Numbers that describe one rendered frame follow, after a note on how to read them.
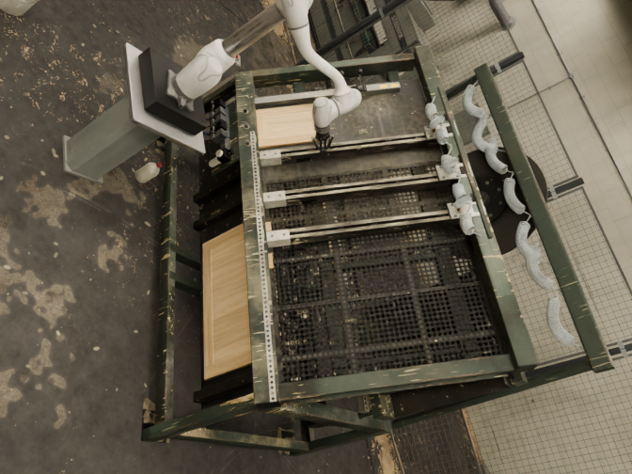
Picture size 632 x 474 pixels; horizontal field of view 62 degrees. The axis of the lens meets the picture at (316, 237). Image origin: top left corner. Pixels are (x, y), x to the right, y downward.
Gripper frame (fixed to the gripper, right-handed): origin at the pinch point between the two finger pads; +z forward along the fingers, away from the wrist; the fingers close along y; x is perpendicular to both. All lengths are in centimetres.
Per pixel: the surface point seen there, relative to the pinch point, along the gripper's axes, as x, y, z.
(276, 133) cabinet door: 25.6, -26.0, 6.8
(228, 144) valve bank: 20, -57, 5
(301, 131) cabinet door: 24.9, -10.7, 6.8
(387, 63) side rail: 75, 53, 5
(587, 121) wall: 254, 383, 301
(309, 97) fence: 51, -2, 4
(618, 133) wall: 221, 408, 292
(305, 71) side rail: 75, -3, 3
